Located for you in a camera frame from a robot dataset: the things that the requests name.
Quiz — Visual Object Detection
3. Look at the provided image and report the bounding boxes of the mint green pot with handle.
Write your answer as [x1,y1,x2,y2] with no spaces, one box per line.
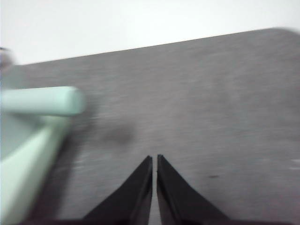
[0,86,86,162]

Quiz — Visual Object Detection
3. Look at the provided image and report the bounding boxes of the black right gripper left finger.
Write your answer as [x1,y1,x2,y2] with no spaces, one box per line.
[79,155,153,225]

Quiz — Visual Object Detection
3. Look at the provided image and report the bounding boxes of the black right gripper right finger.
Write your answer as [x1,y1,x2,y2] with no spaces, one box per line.
[156,154,232,225]

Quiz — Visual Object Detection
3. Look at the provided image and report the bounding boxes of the mint green multi cooker appliance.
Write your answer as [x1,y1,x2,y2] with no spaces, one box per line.
[0,116,71,225]

